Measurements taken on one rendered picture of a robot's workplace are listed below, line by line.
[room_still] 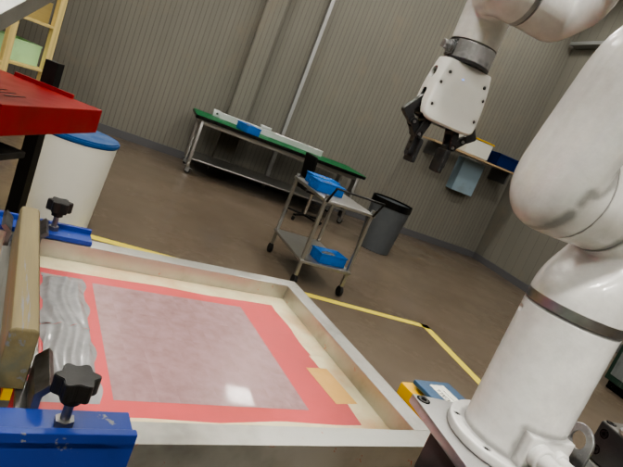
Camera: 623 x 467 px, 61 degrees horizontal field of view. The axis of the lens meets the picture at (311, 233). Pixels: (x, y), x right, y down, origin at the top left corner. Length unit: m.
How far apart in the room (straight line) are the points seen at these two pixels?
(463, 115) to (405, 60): 8.42
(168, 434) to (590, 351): 0.45
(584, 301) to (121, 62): 8.13
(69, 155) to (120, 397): 3.21
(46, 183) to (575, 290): 3.69
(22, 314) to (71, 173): 3.27
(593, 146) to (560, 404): 0.24
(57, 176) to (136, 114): 4.66
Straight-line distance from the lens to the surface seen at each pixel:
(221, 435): 0.68
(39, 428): 0.60
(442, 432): 0.58
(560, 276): 0.55
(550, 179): 0.49
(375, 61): 9.09
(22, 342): 0.65
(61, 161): 3.90
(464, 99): 0.88
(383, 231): 7.08
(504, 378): 0.57
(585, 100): 0.49
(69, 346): 0.82
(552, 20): 0.86
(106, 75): 8.47
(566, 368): 0.55
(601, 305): 0.54
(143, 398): 0.76
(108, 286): 1.04
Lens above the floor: 1.38
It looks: 12 degrees down
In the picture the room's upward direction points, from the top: 22 degrees clockwise
